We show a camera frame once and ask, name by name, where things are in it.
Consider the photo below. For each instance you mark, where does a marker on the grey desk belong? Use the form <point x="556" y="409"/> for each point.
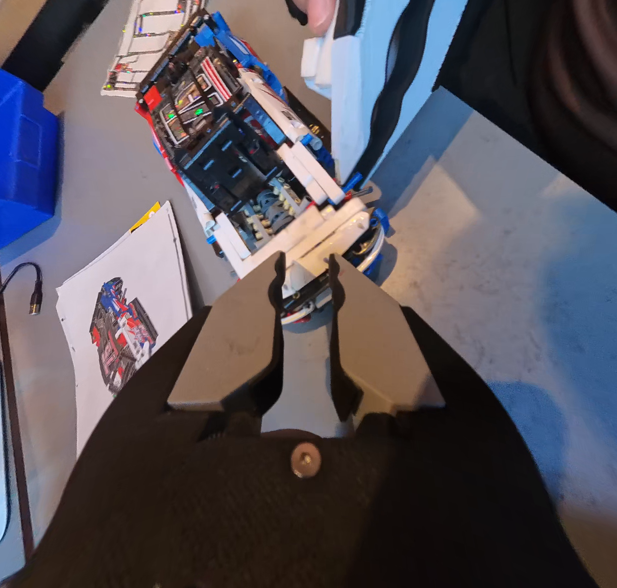
<point x="482" y="212"/>

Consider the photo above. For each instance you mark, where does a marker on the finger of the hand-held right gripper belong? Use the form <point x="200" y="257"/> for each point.
<point x="434" y="43"/>
<point x="356" y="92"/>

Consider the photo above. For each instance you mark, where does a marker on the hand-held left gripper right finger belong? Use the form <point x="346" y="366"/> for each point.
<point x="385" y="357"/>

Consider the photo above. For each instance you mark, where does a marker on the white toy brick panel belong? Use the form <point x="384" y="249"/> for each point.
<point x="328" y="226"/>

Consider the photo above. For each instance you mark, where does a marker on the person's right hand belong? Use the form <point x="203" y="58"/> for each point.
<point x="320" y="0"/>

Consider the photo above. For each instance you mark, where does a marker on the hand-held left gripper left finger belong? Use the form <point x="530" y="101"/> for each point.
<point x="226" y="352"/>

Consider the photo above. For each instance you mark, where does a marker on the holographic sticker sheet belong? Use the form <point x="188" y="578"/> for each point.
<point x="154" y="34"/>

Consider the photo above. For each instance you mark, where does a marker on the thick instruction booklet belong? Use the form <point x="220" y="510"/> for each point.
<point x="144" y="270"/>

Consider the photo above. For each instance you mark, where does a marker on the toy brick race car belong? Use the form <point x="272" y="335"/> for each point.
<point x="217" y="140"/>

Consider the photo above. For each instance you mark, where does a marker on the blue storage bin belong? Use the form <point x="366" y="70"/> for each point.
<point x="24" y="164"/>

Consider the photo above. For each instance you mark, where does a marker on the blue connector pin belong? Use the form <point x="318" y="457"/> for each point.
<point x="354" y="182"/>

